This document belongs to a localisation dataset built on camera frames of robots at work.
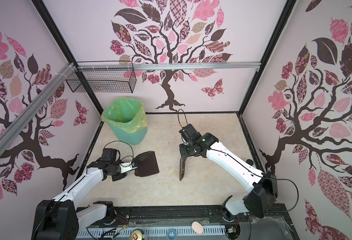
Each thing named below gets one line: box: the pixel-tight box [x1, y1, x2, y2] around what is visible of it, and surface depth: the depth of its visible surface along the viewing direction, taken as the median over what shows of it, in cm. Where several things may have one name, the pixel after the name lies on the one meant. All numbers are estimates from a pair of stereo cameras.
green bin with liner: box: [101, 97, 148, 145], surface depth 92 cm
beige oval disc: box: [191, 221, 204, 235], surface depth 71 cm
